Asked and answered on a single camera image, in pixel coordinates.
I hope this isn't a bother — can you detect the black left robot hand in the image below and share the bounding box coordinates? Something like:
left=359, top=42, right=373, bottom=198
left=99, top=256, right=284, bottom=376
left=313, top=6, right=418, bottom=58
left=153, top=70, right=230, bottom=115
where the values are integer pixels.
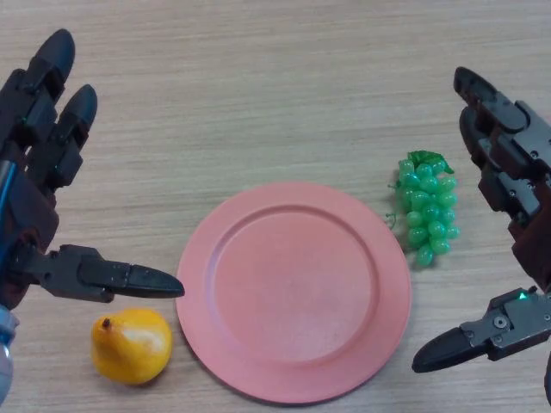
left=0, top=28, right=186, bottom=311

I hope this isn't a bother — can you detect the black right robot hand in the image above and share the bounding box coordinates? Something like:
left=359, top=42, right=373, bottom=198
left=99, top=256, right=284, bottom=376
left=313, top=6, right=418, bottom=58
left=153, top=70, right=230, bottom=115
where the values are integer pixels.
left=411, top=66, right=551, bottom=374

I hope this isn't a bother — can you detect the yellow pear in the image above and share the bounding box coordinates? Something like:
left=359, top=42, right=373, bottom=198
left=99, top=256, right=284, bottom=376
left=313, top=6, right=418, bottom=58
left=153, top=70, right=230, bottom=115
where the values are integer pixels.
left=90, top=307, right=174, bottom=386

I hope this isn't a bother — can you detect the pink round plate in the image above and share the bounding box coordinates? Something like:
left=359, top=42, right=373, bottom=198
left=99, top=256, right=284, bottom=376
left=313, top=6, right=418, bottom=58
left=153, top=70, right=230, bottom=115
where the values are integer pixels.
left=175, top=181, right=413, bottom=406

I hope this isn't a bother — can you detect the green grape bunch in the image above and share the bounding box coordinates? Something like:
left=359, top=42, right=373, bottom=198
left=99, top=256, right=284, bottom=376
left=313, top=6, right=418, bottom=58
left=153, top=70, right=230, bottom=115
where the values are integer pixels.
left=386, top=150, right=461, bottom=268

